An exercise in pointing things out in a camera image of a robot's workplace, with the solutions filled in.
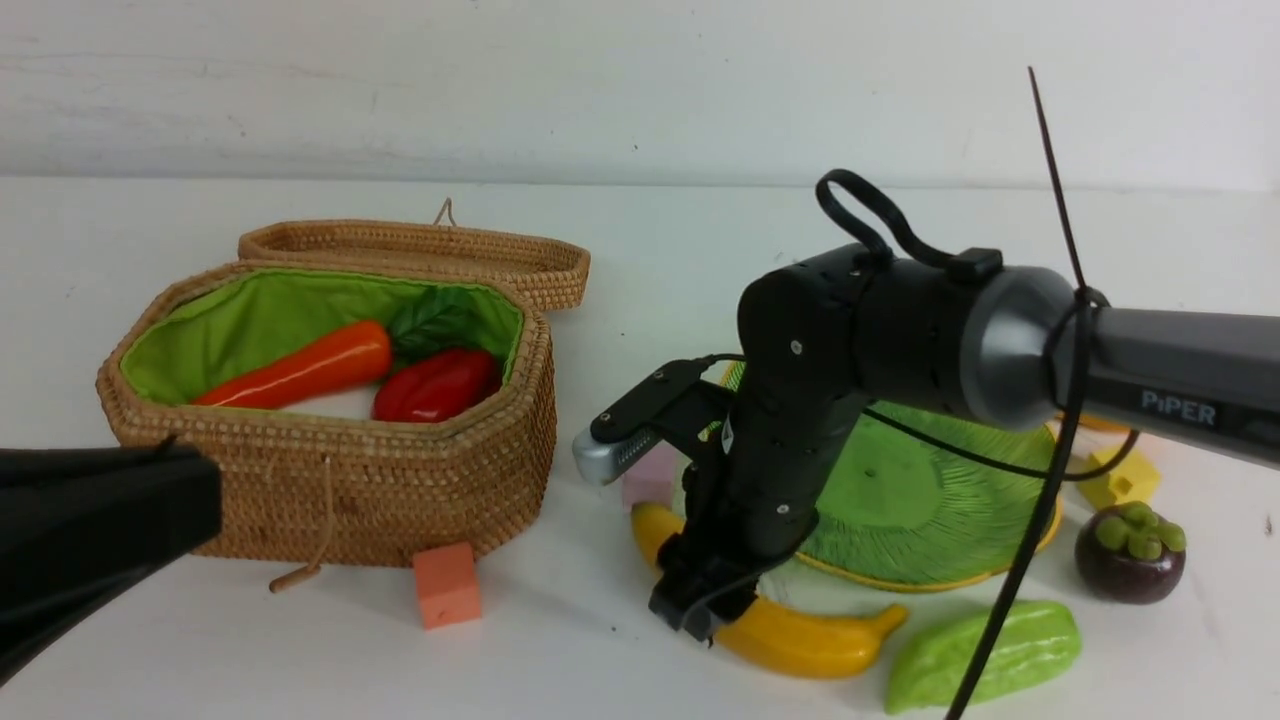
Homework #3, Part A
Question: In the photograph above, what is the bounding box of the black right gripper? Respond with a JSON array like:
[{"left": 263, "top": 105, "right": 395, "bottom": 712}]
[{"left": 648, "top": 380, "right": 869, "bottom": 643}]

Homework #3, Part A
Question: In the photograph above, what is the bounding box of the yellow plastic banana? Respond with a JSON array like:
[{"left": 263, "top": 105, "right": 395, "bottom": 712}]
[{"left": 630, "top": 500, "right": 910, "bottom": 682}]

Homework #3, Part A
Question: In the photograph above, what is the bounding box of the green plastic bitter gourd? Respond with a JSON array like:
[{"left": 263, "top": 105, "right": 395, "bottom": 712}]
[{"left": 884, "top": 600, "right": 1083, "bottom": 715}]

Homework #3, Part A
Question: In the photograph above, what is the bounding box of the red plastic bell pepper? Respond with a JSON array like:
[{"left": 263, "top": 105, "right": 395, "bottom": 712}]
[{"left": 371, "top": 347, "right": 499, "bottom": 423}]

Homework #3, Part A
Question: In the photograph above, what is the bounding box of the orange plastic carrot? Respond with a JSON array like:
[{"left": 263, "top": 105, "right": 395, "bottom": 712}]
[{"left": 193, "top": 286, "right": 500, "bottom": 410}]

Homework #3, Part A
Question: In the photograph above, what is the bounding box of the white plastic radish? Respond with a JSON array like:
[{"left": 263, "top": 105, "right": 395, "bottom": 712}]
[{"left": 280, "top": 386, "right": 380, "bottom": 420}]

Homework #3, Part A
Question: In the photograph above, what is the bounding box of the purple plastic mangosteen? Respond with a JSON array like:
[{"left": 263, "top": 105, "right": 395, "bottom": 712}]
[{"left": 1074, "top": 501, "right": 1187, "bottom": 605}]

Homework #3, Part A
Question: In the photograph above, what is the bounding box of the orange yellow plastic mango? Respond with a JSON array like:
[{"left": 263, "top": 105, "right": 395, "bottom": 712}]
[{"left": 1078, "top": 414, "right": 1132, "bottom": 436}]

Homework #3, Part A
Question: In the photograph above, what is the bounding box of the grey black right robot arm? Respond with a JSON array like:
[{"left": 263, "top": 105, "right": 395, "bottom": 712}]
[{"left": 648, "top": 245, "right": 1277, "bottom": 641}]

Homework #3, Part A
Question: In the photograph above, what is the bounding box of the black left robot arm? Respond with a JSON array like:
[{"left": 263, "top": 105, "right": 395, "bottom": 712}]
[{"left": 1, "top": 437, "right": 223, "bottom": 682}]

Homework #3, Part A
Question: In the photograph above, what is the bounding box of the pink foam cube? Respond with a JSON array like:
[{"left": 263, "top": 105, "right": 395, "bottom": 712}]
[{"left": 622, "top": 442, "right": 682, "bottom": 509}]

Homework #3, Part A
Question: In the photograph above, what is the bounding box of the green leaf-shaped plate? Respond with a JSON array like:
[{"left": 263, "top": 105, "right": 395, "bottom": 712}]
[{"left": 690, "top": 363, "right": 1066, "bottom": 594}]

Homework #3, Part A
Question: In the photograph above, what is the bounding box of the orange foam cube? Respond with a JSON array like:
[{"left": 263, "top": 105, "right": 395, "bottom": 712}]
[{"left": 412, "top": 542, "right": 483, "bottom": 630}]

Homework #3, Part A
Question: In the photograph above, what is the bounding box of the woven wicker basket lid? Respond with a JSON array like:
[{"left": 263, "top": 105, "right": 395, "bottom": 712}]
[{"left": 238, "top": 199, "right": 591, "bottom": 311}]

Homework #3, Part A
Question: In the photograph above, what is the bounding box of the yellow foam cube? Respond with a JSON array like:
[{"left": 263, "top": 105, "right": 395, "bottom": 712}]
[{"left": 1073, "top": 447, "right": 1164, "bottom": 510}]

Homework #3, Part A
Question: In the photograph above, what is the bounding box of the woven wicker basket green lining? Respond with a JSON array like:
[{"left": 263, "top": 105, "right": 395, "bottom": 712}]
[{"left": 96, "top": 260, "right": 557, "bottom": 569}]

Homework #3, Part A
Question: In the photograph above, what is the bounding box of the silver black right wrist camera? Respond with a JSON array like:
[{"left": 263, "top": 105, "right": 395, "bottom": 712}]
[{"left": 572, "top": 354, "right": 741, "bottom": 487}]

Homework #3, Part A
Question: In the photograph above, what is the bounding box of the black right camera cable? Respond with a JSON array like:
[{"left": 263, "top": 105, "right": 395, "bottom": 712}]
[{"left": 680, "top": 168, "right": 1140, "bottom": 483}]

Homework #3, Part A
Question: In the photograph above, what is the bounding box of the black cable zip tie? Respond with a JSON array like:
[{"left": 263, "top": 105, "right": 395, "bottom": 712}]
[{"left": 945, "top": 65, "right": 1092, "bottom": 719}]

